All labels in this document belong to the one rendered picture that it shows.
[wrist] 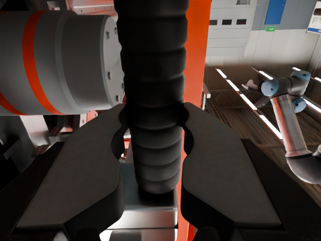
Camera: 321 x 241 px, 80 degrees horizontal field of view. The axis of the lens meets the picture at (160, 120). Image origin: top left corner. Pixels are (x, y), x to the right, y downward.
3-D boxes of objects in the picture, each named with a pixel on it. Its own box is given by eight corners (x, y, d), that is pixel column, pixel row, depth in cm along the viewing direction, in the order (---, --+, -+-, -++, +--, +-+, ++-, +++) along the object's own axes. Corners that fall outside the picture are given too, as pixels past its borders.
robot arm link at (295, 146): (285, 187, 86) (255, 84, 94) (305, 181, 89) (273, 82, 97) (310, 191, 75) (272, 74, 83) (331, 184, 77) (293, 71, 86)
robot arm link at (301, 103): (311, 97, 91) (304, 113, 96) (291, 88, 100) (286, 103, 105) (297, 99, 90) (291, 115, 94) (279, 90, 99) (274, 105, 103)
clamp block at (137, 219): (52, 211, 14) (71, 248, 17) (179, 208, 14) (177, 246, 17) (78, 161, 18) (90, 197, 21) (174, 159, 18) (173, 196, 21)
